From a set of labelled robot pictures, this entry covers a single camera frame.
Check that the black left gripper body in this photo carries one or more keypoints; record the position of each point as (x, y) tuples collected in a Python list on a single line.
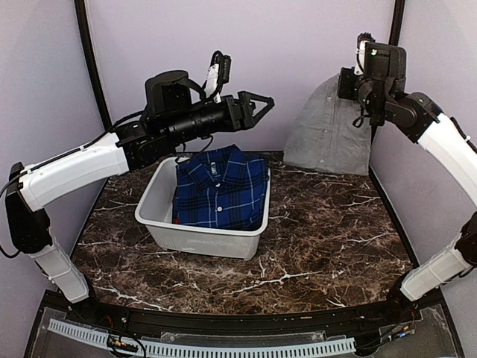
[(230, 121)]

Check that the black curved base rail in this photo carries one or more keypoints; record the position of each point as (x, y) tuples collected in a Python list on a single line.
[(362, 320)]

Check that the black frame post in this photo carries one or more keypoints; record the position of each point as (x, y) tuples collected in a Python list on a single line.
[(396, 23), (91, 65)]

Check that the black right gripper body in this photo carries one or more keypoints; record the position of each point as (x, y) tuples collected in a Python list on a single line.
[(345, 89)]

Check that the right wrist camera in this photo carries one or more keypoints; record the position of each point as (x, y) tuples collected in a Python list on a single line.
[(362, 40)]

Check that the grey long sleeve shirt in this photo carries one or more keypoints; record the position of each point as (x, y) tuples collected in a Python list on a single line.
[(323, 137)]

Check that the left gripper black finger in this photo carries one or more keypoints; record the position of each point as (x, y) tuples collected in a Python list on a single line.
[(257, 110), (248, 97)]

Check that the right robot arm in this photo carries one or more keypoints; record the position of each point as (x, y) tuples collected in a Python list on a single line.
[(377, 84)]

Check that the right black frame post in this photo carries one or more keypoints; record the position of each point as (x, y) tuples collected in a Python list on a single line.
[(396, 23)]

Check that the white slotted cable duct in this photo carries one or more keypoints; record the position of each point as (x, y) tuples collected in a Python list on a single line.
[(150, 348)]

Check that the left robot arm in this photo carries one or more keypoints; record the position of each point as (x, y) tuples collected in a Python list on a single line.
[(178, 110)]

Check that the left black frame post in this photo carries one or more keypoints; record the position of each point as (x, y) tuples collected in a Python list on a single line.
[(91, 65)]

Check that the blue plaid shirt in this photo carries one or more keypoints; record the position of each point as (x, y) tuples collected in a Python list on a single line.
[(221, 189)]

